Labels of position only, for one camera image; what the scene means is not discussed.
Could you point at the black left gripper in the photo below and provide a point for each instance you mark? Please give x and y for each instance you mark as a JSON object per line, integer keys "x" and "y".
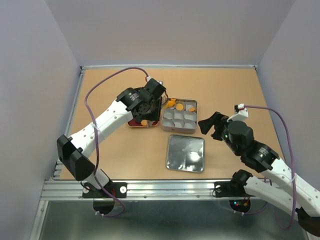
{"x": 156, "y": 115}

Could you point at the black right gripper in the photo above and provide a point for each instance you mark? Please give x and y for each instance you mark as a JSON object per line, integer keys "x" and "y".
{"x": 218, "y": 119}

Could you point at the orange cat-shaped cookie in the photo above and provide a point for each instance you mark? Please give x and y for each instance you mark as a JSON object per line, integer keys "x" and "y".
{"x": 171, "y": 103}

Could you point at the tan flower cookie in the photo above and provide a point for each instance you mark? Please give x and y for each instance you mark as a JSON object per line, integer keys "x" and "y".
{"x": 144, "y": 123}
{"x": 192, "y": 109}

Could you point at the round tan biscuit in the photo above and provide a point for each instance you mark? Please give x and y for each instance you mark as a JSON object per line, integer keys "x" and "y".
{"x": 179, "y": 107}

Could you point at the square cookie tin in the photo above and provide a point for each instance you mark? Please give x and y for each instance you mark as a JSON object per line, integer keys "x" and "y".
{"x": 177, "y": 121}

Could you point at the silver tin lid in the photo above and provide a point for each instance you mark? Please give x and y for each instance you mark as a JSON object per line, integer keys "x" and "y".
{"x": 185, "y": 153}

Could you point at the silver metal tongs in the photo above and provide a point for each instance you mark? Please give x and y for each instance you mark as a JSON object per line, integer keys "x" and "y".
{"x": 149, "y": 123}

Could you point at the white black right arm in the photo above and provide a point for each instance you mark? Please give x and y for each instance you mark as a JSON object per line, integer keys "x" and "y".
{"x": 287, "y": 191}

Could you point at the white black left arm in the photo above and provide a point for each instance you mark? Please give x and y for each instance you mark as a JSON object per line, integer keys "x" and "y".
{"x": 132, "y": 103}

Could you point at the red rectangular tray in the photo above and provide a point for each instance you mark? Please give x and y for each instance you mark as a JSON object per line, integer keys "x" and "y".
{"x": 133, "y": 124}

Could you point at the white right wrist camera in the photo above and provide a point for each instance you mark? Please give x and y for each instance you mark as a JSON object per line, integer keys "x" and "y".
{"x": 240, "y": 113}

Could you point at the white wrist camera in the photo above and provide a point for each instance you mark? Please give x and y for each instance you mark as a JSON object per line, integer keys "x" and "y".
{"x": 148, "y": 78}
{"x": 240, "y": 113}

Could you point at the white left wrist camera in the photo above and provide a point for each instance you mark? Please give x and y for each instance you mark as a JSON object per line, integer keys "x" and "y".
{"x": 148, "y": 78}

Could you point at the aluminium front rail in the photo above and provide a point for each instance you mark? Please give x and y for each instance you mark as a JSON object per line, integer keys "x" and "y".
{"x": 137, "y": 190}

